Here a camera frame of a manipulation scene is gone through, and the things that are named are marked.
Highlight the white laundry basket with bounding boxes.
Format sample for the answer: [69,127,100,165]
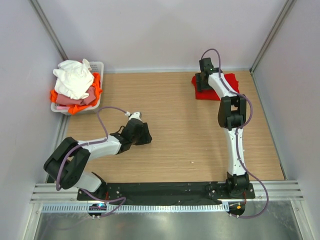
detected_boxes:
[50,61,104,116]

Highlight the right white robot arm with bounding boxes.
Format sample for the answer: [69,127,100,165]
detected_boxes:
[195,57,250,198]

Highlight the orange t-shirt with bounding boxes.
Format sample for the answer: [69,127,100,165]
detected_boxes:
[49,73,103,114]

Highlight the white t-shirt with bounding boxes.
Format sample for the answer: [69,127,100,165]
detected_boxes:
[53,58,94,100]

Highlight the pink t-shirt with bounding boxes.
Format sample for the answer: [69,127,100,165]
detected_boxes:
[55,86,101,107]

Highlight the white slotted cable duct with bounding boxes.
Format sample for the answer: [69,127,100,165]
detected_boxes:
[41,202,229,214]

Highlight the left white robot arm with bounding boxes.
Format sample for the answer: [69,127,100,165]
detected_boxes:
[43,118,152,200]

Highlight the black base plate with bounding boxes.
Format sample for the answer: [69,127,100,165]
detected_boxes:
[92,181,256,206]

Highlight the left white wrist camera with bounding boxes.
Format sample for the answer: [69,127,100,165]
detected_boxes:
[124,111,142,122]

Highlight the red t-shirt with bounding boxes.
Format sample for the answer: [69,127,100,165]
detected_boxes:
[191,72,239,101]

